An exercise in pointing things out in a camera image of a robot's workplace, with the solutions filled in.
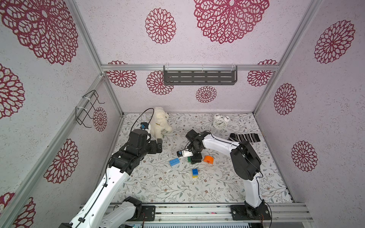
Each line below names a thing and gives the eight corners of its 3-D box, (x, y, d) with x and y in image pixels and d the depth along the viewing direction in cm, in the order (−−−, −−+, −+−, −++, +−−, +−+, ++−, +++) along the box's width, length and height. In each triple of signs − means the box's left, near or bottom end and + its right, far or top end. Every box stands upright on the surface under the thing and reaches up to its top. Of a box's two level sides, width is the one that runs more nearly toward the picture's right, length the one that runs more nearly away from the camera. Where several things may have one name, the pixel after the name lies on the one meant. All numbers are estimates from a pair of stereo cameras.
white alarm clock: (211, 128, 113) (214, 116, 103) (212, 124, 116) (215, 113, 106) (225, 131, 111) (229, 120, 101) (225, 127, 113) (230, 116, 103)
